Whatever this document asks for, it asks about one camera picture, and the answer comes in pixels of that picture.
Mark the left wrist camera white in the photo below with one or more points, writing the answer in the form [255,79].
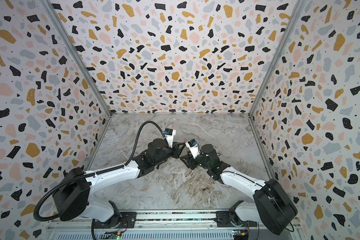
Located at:
[169,135]

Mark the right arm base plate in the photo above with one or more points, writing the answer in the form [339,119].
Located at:
[231,219]

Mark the white ventilation grille strip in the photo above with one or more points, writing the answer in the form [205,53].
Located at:
[149,235]

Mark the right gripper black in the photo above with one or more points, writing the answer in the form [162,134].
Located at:
[190,159]

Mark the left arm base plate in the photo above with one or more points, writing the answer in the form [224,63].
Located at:
[122,220]

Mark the aluminium mounting rail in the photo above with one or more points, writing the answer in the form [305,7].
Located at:
[153,220]

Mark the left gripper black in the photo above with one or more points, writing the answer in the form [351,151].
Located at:
[176,152]

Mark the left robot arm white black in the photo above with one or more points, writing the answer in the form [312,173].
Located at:
[75,199]

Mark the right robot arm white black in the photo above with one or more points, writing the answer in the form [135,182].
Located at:
[273,208]

